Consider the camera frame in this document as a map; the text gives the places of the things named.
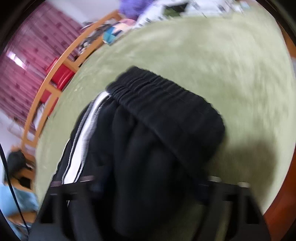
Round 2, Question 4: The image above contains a light blue fluffy towel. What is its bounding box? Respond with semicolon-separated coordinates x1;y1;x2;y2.
1;184;39;240

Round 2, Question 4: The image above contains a black track pants white stripe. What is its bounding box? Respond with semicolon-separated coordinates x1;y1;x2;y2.
54;66;225;240

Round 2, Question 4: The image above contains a green bed blanket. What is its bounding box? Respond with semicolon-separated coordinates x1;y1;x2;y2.
34;6;296;241

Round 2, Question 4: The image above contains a wooden chair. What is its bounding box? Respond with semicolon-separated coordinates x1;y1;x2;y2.
11;150;37;223

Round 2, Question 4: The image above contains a black garment on chair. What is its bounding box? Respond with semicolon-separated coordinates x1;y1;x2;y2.
7;150;29;179

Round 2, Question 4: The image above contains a teal cloth item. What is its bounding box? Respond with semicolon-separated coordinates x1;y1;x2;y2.
102;26;123;45

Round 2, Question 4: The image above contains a purple plush toy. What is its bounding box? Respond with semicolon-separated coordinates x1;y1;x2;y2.
119;0;154;20

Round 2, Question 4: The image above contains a black cable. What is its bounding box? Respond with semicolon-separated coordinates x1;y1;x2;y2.
0;143;31;235

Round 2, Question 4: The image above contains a maroon patterned curtain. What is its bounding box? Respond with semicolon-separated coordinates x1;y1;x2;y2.
1;2;82;126

